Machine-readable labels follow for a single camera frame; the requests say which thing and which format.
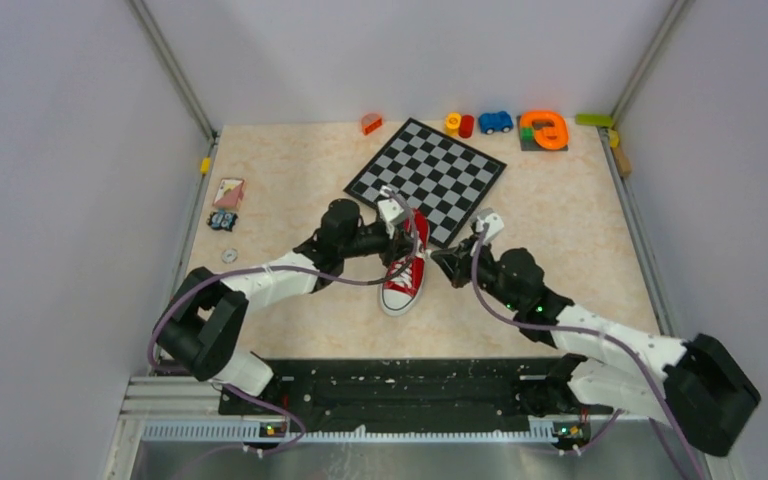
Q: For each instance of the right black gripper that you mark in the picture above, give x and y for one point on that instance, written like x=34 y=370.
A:
x=457 y=261

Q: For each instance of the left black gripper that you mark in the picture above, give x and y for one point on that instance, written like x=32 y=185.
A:
x=400 y=245

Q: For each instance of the red canvas sneaker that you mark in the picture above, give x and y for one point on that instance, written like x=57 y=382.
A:
x=398 y=295

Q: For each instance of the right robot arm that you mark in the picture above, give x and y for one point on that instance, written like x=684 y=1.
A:
x=694 y=386

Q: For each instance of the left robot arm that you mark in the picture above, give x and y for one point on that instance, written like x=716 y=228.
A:
x=200 y=328

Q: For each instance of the black grey checkerboard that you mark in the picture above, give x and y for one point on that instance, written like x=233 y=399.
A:
x=442 y=177

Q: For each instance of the orange half-round toy block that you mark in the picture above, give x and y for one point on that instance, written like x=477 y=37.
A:
x=370 y=122

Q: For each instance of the red toy cylinder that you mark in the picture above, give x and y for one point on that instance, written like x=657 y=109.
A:
x=466 y=126

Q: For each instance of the yellow toy cylinder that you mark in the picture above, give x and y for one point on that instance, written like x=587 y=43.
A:
x=452 y=123

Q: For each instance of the blue toy car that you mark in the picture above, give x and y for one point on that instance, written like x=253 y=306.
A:
x=494 y=122

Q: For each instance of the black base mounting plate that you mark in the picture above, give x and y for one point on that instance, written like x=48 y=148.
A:
x=421 y=396

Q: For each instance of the orange curved track toy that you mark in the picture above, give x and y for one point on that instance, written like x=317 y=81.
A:
x=542 y=130

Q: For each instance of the pink tangram card box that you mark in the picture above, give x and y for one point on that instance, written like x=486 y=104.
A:
x=230 y=194

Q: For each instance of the small blue toy robot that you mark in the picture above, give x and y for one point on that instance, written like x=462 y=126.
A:
x=222 y=220

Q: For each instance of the green flat block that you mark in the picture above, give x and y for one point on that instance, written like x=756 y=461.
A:
x=595 y=120

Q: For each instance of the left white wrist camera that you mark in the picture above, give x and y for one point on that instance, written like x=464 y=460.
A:
x=391 y=211

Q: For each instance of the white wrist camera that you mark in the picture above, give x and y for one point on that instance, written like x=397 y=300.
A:
x=488 y=224
x=391 y=211

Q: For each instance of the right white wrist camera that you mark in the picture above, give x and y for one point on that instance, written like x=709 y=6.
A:
x=488 y=224

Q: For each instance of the wooden block on rail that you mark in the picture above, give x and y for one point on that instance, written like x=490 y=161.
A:
x=622 y=162

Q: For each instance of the yellow clip on rail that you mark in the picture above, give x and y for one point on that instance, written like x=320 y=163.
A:
x=205 y=166

